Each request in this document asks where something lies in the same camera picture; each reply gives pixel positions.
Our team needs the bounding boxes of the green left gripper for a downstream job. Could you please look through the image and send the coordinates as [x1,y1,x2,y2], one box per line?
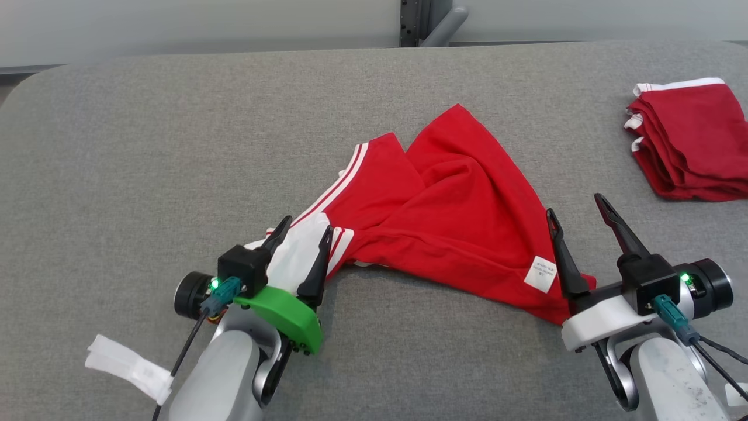
[234,215,334,355]

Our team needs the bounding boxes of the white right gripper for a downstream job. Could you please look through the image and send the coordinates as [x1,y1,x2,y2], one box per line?
[546,193,662,353]

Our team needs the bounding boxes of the red jersey white sleeves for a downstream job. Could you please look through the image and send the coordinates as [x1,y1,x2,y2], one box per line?
[243,104,598,327]

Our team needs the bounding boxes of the red shorts white trim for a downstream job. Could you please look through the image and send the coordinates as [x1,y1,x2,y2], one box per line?
[624,77,748,203]

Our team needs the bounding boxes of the grey fabric padded surface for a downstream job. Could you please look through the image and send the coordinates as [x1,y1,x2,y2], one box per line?
[0,40,748,421]

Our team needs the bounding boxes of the left camera cable teal plug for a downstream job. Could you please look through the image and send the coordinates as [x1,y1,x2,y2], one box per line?
[152,277,242,421]

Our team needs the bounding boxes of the white strap on right cable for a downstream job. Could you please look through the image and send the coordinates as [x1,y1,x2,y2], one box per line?
[725,383,748,411]

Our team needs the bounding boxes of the white strap on cable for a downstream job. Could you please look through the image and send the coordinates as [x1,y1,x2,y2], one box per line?
[85,334,175,406]
[725,383,748,411]

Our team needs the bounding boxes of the white strap on left cable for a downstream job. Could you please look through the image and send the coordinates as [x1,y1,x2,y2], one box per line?
[85,334,175,406]

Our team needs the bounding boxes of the dark grey screwed bracket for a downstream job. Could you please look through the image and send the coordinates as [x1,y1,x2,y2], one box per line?
[400,0,422,48]

